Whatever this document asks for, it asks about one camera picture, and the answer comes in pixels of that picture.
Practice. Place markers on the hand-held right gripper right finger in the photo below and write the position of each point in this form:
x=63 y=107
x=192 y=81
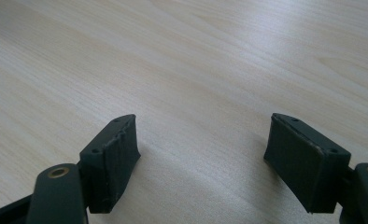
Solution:
x=300 y=161

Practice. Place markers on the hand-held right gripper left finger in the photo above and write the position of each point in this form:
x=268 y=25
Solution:
x=112 y=168

